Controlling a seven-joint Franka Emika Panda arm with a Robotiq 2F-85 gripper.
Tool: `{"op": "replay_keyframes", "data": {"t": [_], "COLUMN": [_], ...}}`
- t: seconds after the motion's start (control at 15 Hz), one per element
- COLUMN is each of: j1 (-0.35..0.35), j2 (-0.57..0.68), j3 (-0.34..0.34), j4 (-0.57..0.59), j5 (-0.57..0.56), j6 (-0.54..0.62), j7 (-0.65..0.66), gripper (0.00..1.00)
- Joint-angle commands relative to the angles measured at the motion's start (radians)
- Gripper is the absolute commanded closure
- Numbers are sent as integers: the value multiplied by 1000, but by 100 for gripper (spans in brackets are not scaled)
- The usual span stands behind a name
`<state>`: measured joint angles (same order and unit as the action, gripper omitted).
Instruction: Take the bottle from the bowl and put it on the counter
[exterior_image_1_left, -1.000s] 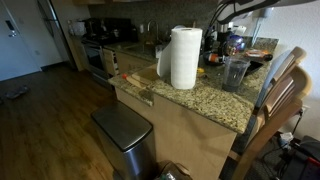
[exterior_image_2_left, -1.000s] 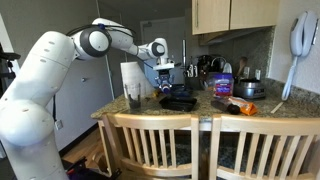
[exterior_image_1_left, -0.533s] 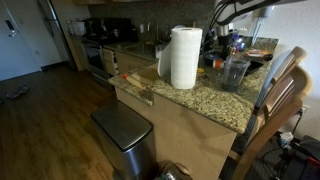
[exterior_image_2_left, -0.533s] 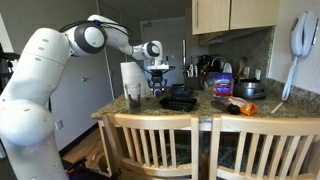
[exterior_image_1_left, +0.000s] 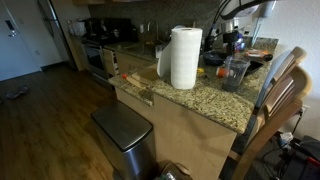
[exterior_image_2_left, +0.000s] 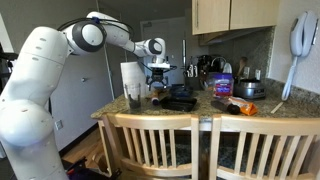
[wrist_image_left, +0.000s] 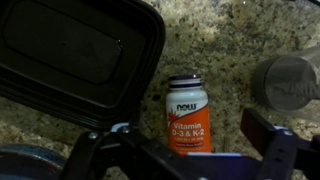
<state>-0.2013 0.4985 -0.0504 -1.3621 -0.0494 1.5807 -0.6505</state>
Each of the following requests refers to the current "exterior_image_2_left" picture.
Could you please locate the white dish soap bottle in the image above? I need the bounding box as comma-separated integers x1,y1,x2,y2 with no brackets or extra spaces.
222,62,234,75

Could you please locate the silver rice cooker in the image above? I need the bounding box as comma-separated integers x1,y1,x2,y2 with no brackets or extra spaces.
232,78,267,100

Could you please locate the white wall phone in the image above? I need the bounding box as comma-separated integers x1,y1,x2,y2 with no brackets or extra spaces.
281,10,320,102

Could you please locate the light wooden slatted chair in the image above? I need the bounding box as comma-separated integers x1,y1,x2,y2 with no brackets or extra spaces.
101,112,201,180
208,113,320,180

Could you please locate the white paper towel roll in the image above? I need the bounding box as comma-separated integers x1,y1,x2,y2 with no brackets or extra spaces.
119,61,151,100

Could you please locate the light wooden wall cabinet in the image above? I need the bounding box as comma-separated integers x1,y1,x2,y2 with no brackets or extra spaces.
191,0,282,36

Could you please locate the clear plastic cup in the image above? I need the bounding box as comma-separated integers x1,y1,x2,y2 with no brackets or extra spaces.
123,82,143,111

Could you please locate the grey door with knob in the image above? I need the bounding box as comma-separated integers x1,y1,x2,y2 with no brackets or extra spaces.
49,46,115,152

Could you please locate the white bottle with orange label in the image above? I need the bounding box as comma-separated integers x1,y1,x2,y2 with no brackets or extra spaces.
150,91,170,107

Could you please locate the orange snack packet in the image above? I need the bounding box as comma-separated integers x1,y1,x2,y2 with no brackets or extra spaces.
227,96,260,117

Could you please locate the curved metal faucet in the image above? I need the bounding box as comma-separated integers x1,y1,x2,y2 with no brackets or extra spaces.
210,56,228,73

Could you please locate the black and red bag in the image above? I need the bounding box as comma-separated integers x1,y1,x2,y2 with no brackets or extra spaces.
64,157,123,180

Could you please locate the wooden spoon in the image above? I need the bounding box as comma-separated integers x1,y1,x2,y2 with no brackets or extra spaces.
236,56,250,80

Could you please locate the black coffee maker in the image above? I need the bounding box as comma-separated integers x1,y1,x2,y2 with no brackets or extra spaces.
196,54,215,91

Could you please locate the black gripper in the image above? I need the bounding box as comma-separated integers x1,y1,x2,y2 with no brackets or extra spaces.
145,67,171,90

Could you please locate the black plastic food tray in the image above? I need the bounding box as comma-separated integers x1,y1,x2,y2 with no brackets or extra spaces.
160,96,199,113

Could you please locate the flat wooden stick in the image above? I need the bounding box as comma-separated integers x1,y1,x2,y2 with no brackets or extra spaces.
270,101,285,115

